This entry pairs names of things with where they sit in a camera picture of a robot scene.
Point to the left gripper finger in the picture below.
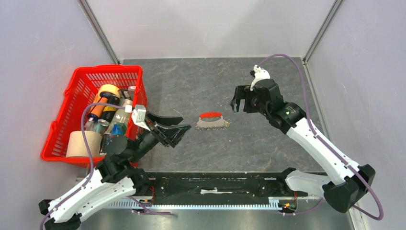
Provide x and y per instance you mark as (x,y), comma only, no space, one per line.
(170,136)
(164,120)

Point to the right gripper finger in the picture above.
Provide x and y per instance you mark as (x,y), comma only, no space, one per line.
(235,103)
(241,92)

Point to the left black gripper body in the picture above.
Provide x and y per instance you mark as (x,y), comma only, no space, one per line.
(152,125)

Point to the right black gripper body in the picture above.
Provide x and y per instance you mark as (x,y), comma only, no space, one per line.
(253,105)

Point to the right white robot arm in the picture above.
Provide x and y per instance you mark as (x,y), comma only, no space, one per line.
(345,182)

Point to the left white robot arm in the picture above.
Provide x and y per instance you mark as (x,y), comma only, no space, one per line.
(114,177)

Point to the clear plastic bottle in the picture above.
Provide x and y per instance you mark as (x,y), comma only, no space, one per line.
(121,119)

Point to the blue snack packet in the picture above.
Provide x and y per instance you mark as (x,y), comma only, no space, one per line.
(118,129)

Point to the black and yellow can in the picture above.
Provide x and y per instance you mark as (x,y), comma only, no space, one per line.
(108,111)

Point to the yellow tape roll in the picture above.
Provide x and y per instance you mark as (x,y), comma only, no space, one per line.
(106,90)

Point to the silver drink can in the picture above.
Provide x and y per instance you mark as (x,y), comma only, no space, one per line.
(100,126)

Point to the orange and blue bottle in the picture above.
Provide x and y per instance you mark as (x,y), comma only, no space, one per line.
(96,110)

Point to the red plastic basket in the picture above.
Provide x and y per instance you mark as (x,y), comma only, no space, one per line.
(80,92)

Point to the beige paper roll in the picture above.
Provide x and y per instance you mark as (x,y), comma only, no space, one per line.
(76,144)

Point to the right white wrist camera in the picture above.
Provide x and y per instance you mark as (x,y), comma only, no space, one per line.
(258,74)

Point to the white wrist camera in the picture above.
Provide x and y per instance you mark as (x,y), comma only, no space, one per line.
(138,114)
(258,74)

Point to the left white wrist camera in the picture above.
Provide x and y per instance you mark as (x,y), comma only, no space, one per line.
(138,114)

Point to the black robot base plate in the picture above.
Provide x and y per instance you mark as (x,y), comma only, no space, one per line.
(214,188)

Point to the right aluminium corner post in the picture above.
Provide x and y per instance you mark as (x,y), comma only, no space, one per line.
(323,29)

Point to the aluminium corner post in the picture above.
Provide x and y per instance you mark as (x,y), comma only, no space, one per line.
(323,29)
(99,31)

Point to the left aluminium corner post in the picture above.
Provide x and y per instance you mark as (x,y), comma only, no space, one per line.
(99,31)

